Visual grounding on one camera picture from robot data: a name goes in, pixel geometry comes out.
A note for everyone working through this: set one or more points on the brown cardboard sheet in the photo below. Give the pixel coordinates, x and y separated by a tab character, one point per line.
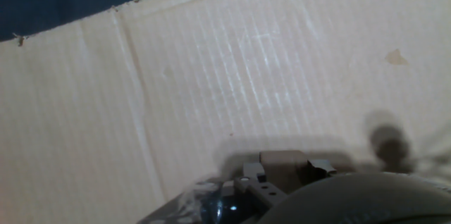
176	93

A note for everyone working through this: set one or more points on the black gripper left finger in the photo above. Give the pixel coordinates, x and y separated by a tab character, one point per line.
259	188

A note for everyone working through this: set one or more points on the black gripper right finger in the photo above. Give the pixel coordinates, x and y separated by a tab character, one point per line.
321	168

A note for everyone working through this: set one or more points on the small wooden cube block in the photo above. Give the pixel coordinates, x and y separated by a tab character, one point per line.
282	171

